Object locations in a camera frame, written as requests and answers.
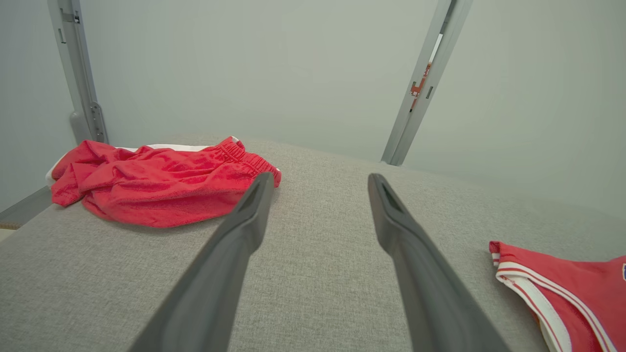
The grey partition base rail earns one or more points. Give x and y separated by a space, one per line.
24 208

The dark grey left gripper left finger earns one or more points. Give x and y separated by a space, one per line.
220 274

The red white sports jersey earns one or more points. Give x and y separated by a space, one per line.
582 293

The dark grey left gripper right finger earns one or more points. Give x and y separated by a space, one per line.
425 283

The red white-trimmed shorts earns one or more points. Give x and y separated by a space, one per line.
161 186

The grey partition post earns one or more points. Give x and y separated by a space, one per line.
78 73
420 107

